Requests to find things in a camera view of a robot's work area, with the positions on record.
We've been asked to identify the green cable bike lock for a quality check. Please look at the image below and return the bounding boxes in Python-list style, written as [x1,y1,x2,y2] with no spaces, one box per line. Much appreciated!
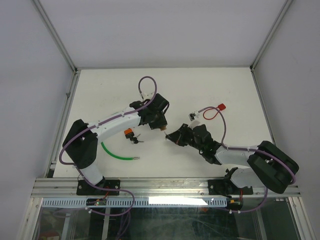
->
[100,112,141,161]

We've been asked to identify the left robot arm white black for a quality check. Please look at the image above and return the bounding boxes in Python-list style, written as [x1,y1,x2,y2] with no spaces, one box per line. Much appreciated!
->
[59,93,170,195]

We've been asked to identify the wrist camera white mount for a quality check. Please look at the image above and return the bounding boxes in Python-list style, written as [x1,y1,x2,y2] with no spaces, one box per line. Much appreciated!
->
[140,91,155,100]
[188,111,201,129]

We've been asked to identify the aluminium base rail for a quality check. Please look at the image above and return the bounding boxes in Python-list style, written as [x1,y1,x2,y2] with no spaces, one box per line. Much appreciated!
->
[31,176,301,198]

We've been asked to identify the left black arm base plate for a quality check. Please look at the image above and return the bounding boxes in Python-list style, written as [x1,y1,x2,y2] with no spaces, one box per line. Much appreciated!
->
[76,179,121,196]

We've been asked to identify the black-headed key pair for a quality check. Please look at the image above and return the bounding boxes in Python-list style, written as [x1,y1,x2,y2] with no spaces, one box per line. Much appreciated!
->
[130,135,144,144]

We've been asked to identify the orange black padlock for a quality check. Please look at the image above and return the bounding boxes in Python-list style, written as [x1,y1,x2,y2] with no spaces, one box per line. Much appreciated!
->
[124,128,135,139]

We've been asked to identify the red cable seal tag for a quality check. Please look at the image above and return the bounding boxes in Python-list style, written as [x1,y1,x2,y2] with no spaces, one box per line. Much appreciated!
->
[202,103,226,121]

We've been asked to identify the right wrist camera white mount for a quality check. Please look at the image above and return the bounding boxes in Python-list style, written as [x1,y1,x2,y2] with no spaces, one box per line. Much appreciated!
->
[188,111,201,129]

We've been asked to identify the grey slotted cable duct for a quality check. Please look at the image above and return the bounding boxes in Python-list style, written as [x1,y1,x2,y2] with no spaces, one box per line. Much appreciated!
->
[41,196,227,208]

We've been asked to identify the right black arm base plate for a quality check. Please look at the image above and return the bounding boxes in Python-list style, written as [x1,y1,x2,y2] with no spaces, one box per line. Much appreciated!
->
[207,179,254,197]

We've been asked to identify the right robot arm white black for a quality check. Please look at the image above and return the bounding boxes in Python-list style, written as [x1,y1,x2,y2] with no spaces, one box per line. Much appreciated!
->
[165,123,299,196]

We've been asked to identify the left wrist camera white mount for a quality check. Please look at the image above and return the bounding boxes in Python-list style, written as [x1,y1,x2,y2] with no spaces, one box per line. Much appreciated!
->
[140,91,155,100]

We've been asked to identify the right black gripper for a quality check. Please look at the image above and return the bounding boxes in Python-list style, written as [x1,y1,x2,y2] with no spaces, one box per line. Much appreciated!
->
[165,123,204,153]

